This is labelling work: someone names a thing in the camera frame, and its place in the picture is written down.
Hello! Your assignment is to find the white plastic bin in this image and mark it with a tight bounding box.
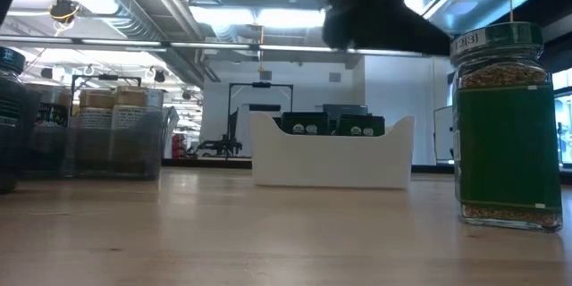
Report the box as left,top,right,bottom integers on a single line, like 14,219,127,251
248,111,416,190

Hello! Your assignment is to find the green-lid glass spice jar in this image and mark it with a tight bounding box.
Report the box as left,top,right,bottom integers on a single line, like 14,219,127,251
0,46,29,193
449,21,564,234

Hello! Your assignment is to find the tan-lid jar white label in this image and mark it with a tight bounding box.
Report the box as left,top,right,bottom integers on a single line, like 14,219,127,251
110,84,164,166
74,88,115,164

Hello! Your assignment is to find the tan-lid jar black label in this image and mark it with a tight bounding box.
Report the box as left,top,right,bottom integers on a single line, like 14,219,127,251
25,83,74,164

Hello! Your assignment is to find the black computer monitor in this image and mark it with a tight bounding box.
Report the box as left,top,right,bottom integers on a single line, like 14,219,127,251
322,104,370,117

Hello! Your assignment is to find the long ceiling light strip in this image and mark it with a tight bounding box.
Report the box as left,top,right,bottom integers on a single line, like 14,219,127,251
0,34,433,58

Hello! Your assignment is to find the white cloth cover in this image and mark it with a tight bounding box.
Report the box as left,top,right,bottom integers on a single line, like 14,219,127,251
161,105,182,161

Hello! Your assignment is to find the red object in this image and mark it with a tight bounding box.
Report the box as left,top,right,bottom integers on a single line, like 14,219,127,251
171,133,188,161

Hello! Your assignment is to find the orange hanging cord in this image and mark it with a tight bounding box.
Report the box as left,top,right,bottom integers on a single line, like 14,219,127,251
257,26,265,72

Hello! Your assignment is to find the black aluminium table frame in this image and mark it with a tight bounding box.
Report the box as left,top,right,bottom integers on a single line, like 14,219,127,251
163,157,572,185

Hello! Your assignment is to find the black yellow ceiling cable reel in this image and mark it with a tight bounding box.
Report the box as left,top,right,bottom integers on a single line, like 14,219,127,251
47,0,80,26

